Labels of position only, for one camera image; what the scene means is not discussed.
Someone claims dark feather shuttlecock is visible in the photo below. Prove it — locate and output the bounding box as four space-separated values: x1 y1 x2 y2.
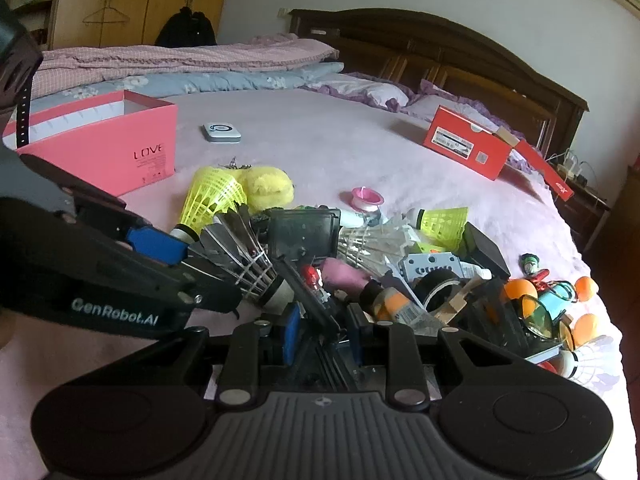
184 204 294 314

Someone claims black wrist watch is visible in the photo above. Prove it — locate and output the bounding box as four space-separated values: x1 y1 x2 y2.
15 64 32 148

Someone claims silver foil tube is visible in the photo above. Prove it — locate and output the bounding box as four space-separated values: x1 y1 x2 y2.
371 287 445 337

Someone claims yellow plastic shuttlecock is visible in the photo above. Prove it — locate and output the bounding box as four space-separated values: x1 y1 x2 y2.
170 167 247 244

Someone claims white feather shuttlecock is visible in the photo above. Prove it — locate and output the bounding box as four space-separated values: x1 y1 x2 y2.
337 217 426 276

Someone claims pink open box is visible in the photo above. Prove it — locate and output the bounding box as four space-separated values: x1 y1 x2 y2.
2 90 178 196

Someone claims smoky plastic case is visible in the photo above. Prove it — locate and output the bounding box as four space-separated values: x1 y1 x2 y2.
267 207 341 263

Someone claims green yellow shuttlecock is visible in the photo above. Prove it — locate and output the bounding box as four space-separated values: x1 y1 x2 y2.
406 207 469 252

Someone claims small white tin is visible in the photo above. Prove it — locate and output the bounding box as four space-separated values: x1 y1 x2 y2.
203 122 242 144

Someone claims pink tape spool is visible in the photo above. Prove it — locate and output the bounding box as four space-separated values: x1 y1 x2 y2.
350 186 384 212

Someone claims blue floral quilt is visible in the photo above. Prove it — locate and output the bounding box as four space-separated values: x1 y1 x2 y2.
30 62 344 112

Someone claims folded pink quilt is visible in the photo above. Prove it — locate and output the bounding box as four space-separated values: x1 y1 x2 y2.
32 34 340 99

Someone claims pink fleece blanket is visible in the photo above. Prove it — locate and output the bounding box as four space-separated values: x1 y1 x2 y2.
0 86 626 480

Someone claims black backpack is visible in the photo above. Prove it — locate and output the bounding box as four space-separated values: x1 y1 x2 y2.
154 6 217 48

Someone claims red shoe box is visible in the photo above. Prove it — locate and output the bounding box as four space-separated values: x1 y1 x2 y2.
423 106 512 181

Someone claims red shoe box lid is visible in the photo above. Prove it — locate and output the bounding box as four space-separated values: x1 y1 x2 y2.
515 140 574 202

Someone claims bedside table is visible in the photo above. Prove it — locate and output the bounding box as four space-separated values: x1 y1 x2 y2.
549 150 611 254

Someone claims purple frilled pillow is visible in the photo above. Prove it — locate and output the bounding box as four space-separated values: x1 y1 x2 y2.
304 73 525 140

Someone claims wooden headboard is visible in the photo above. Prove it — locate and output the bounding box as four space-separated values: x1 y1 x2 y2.
290 9 589 155

